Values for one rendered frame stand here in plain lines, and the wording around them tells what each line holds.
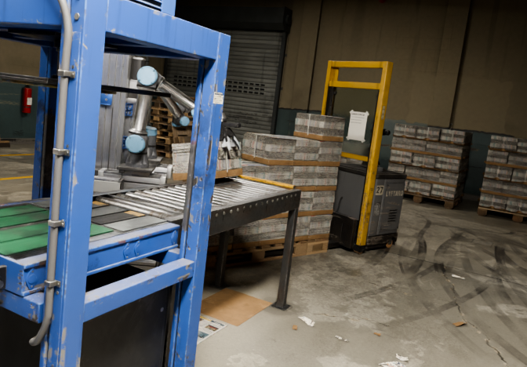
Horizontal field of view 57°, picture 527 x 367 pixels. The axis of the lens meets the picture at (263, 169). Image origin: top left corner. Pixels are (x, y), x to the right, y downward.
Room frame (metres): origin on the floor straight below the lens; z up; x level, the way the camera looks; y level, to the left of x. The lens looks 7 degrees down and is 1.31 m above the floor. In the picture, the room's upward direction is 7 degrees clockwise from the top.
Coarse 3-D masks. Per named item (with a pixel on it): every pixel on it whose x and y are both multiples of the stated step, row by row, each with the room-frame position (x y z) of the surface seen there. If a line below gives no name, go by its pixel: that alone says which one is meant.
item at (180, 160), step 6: (174, 144) 3.00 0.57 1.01; (180, 144) 2.97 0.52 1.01; (186, 144) 2.95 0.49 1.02; (174, 150) 2.99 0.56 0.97; (180, 150) 3.01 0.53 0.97; (186, 150) 2.95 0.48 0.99; (222, 150) 3.00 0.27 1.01; (174, 156) 3.00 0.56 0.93; (180, 156) 2.98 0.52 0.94; (186, 156) 2.96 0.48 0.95; (222, 156) 3.00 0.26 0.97; (174, 162) 3.00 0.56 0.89; (180, 162) 2.98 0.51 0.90; (186, 162) 2.96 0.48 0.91; (216, 162) 2.94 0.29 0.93; (222, 162) 3.00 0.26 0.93; (174, 168) 2.99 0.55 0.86; (180, 168) 2.97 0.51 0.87; (186, 168) 2.95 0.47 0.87; (216, 168) 2.94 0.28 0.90; (222, 168) 3.00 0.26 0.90
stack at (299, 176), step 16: (256, 176) 3.89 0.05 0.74; (272, 176) 4.00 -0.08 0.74; (288, 176) 4.12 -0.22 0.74; (304, 176) 4.24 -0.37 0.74; (304, 192) 4.26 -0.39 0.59; (304, 208) 4.27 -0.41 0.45; (256, 224) 3.92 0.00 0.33; (272, 224) 4.04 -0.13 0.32; (304, 224) 4.29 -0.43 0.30; (240, 240) 3.82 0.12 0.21; (256, 240) 3.94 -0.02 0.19; (304, 240) 4.34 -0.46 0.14; (208, 256) 3.62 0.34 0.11; (240, 256) 4.00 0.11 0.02; (256, 256) 3.95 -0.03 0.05; (272, 256) 4.09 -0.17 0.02
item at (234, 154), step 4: (232, 148) 3.11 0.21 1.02; (236, 148) 3.15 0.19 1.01; (240, 148) 3.19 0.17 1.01; (232, 152) 3.10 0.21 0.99; (236, 152) 3.15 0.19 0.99; (240, 152) 3.19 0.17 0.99; (232, 156) 3.10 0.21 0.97; (236, 156) 3.14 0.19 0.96; (240, 156) 3.19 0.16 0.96; (228, 160) 3.06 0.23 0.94; (232, 160) 3.11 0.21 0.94; (236, 160) 3.15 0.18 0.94; (240, 160) 3.19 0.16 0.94; (232, 164) 3.10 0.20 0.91; (236, 164) 3.15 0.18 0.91; (240, 164) 3.19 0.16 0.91; (232, 168) 3.09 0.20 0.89; (236, 168) 3.14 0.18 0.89; (240, 168) 3.18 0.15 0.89
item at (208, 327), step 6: (204, 318) 2.77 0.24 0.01; (204, 324) 2.70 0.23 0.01; (210, 324) 2.71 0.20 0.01; (216, 324) 2.72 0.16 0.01; (222, 324) 2.73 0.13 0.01; (198, 330) 2.61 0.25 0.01; (204, 330) 2.62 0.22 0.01; (210, 330) 2.63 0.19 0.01; (216, 330) 2.64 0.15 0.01; (198, 336) 2.54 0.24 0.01; (204, 336) 2.55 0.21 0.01; (198, 342) 2.48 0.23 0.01
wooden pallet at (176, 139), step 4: (172, 128) 9.83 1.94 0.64; (176, 128) 10.00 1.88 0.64; (180, 128) 10.13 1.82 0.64; (184, 128) 10.27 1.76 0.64; (188, 128) 10.37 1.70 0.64; (176, 132) 9.93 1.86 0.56; (180, 132) 10.10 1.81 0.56; (184, 132) 10.24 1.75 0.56; (188, 132) 10.34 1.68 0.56; (176, 136) 9.79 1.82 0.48; (180, 136) 9.85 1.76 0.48; (184, 136) 9.98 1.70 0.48; (188, 136) 10.12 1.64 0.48; (176, 140) 9.78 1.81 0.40; (180, 140) 9.82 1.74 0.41; (184, 140) 9.95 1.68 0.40; (188, 140) 10.09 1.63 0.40
